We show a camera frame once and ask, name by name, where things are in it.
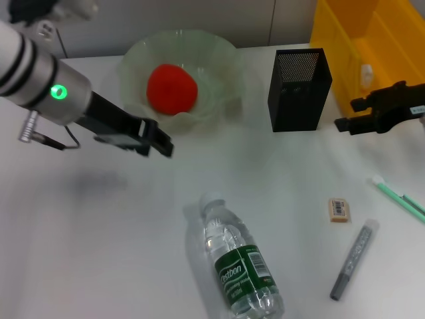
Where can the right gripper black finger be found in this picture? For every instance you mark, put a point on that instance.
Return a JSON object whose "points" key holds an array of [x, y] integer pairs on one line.
{"points": [[358, 125], [365, 103]]}

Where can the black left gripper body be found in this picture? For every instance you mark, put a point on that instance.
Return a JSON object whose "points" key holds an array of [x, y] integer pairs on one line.
{"points": [[113, 119]]}

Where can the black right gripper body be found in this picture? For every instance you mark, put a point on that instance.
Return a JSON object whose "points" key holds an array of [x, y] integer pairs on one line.
{"points": [[398, 103]]}

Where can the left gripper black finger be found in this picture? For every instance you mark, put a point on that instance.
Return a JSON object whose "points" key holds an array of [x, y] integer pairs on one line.
{"points": [[159, 134], [162, 150]]}

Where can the orange-red round fruit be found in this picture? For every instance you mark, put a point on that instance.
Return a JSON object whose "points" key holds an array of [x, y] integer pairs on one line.
{"points": [[172, 89]]}

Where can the clear water bottle green label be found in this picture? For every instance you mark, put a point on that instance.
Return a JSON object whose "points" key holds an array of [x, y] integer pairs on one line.
{"points": [[239, 266]]}

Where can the black mesh pen holder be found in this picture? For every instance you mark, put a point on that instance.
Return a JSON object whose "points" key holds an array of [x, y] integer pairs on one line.
{"points": [[292, 109]]}

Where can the green pen white tip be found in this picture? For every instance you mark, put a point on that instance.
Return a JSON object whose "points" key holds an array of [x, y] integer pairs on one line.
{"points": [[388, 191]]}

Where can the beige eraser with barcode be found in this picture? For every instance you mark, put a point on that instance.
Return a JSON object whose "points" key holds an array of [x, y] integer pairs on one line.
{"points": [[338, 210]]}

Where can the pale green glass fruit bowl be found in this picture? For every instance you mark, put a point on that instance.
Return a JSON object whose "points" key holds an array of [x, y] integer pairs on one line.
{"points": [[216, 66]]}

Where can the grey pen in clear sleeve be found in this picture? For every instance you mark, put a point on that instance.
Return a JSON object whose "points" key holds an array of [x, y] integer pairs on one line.
{"points": [[355, 259]]}

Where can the yellow plastic bin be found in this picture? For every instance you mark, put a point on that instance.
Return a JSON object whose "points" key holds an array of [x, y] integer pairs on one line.
{"points": [[332, 43]]}

